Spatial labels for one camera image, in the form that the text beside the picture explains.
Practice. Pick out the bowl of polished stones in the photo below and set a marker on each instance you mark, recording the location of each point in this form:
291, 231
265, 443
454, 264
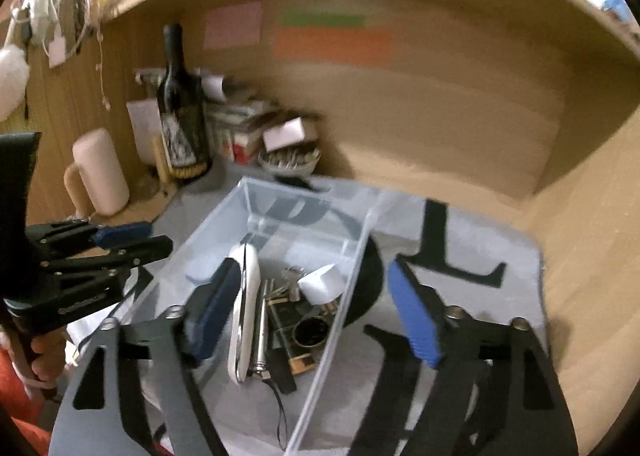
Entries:
289, 160

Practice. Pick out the white card box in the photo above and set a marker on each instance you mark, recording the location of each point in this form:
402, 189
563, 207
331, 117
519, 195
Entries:
284, 132

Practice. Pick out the grey travel adapter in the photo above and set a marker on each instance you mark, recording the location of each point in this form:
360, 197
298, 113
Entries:
322, 286

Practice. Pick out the green paper note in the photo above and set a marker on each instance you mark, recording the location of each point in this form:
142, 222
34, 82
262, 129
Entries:
322, 20

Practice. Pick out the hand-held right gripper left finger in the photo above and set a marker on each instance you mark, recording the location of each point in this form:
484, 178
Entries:
215, 308

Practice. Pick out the pink paper note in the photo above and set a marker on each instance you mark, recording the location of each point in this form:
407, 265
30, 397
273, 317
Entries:
232, 25

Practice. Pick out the dark wine bottle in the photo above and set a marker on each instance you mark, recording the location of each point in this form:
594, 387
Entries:
181, 111

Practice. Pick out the silver metal pen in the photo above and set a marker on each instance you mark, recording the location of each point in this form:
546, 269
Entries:
261, 326

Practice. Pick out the orange paper note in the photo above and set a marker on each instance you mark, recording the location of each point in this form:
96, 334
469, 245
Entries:
335, 49

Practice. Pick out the pile of papers and booklets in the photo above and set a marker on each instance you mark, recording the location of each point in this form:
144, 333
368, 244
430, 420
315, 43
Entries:
240, 119

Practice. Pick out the white handheld massager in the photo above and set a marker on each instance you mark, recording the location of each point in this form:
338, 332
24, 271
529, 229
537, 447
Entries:
245, 311

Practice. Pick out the cream mug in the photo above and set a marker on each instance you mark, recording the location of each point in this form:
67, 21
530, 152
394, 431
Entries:
100, 171

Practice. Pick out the person's left hand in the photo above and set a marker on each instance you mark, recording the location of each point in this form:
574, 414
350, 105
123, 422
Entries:
47, 361

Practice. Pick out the grey mat with black letters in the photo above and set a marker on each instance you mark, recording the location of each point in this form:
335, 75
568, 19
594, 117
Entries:
475, 256

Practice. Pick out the person's left forearm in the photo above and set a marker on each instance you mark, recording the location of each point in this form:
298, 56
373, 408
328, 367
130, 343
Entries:
20, 416

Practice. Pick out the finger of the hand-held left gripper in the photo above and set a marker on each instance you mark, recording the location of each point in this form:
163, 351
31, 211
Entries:
100, 276
122, 233

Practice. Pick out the clear plastic storage box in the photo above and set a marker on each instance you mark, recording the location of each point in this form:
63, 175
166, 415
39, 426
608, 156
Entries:
300, 216

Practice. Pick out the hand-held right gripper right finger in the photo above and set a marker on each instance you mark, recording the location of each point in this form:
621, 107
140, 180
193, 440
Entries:
415, 316

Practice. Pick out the white plush toy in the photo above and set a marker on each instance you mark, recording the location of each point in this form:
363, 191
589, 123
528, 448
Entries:
11, 81

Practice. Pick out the black round watch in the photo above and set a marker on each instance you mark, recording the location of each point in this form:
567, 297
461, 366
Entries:
311, 332

